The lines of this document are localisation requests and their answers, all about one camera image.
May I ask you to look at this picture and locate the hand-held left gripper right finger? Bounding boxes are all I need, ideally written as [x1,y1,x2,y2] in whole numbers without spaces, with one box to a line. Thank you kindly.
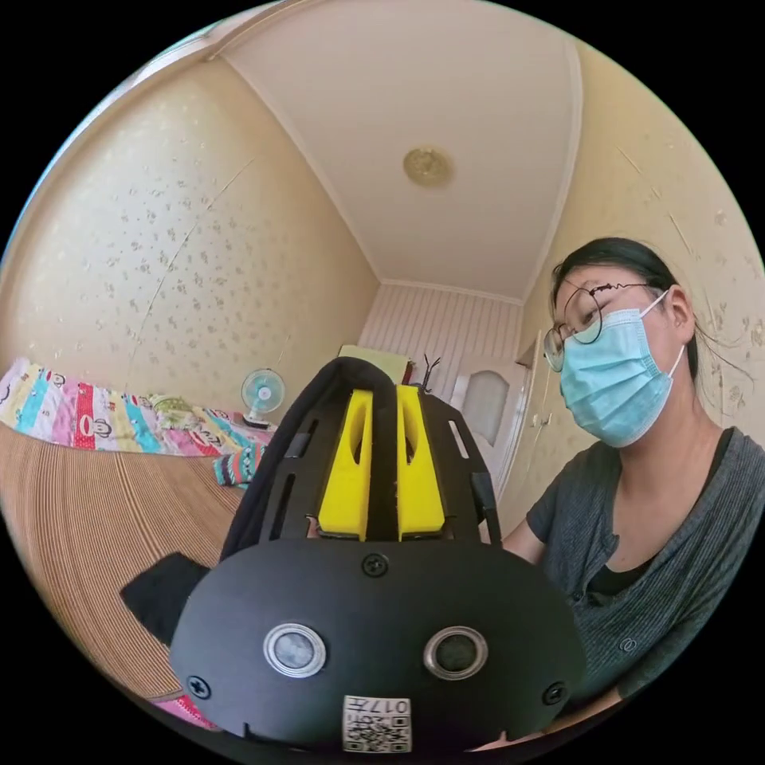
[396,384,445,540]

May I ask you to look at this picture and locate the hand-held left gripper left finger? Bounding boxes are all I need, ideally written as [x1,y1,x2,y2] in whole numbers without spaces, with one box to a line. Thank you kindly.
[316,388,374,543]

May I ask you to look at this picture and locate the black long pants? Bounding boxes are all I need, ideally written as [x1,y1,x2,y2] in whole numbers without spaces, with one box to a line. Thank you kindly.
[121,355,400,646]

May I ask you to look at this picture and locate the white door with glass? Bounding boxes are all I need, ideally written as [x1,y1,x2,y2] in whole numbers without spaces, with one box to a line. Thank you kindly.
[449,362,533,479]

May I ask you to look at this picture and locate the small white table fan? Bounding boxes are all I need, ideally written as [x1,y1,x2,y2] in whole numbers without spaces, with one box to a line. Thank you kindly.
[240,367,285,431]

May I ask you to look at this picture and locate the person's body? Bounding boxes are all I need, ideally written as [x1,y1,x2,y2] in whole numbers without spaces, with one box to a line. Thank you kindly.
[500,237,765,721]

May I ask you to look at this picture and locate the round ceiling lamp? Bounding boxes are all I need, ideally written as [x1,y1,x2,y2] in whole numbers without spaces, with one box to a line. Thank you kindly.
[402,143,455,190]

